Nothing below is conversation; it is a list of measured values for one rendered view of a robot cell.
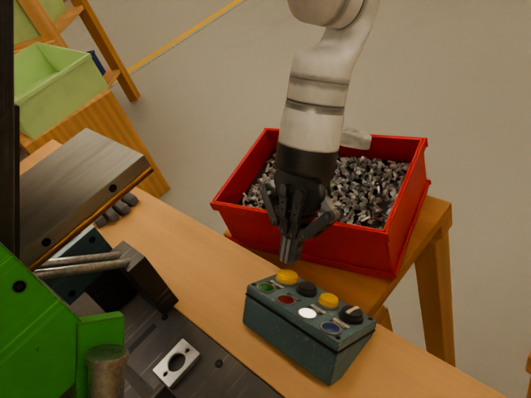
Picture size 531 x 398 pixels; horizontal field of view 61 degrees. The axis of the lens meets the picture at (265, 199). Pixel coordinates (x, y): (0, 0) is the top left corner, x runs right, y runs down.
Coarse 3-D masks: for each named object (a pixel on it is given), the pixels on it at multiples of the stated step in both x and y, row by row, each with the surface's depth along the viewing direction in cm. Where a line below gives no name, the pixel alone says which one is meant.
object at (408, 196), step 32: (256, 160) 88; (352, 160) 82; (384, 160) 80; (416, 160) 71; (224, 192) 81; (256, 192) 84; (352, 192) 77; (384, 192) 73; (416, 192) 75; (256, 224) 77; (352, 224) 65; (384, 224) 70; (320, 256) 75; (352, 256) 71; (384, 256) 67
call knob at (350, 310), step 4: (344, 308) 54; (348, 308) 54; (352, 308) 54; (356, 308) 54; (344, 312) 54; (348, 312) 53; (352, 312) 53; (356, 312) 53; (360, 312) 54; (344, 316) 53; (348, 316) 53; (352, 316) 53; (356, 316) 53; (360, 316) 53; (348, 320) 53; (352, 320) 53; (356, 320) 53; (360, 320) 53
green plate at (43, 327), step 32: (0, 256) 37; (0, 288) 37; (32, 288) 39; (0, 320) 38; (32, 320) 39; (64, 320) 41; (0, 352) 38; (32, 352) 39; (64, 352) 41; (0, 384) 38; (32, 384) 40; (64, 384) 41
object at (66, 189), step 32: (64, 160) 61; (96, 160) 58; (128, 160) 56; (32, 192) 57; (64, 192) 55; (96, 192) 53; (128, 192) 56; (32, 224) 52; (64, 224) 51; (32, 256) 50
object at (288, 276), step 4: (280, 272) 61; (284, 272) 61; (288, 272) 61; (292, 272) 61; (280, 276) 60; (284, 276) 60; (288, 276) 60; (292, 276) 60; (296, 276) 60; (280, 280) 60; (284, 280) 60; (288, 280) 59; (292, 280) 60; (296, 280) 60
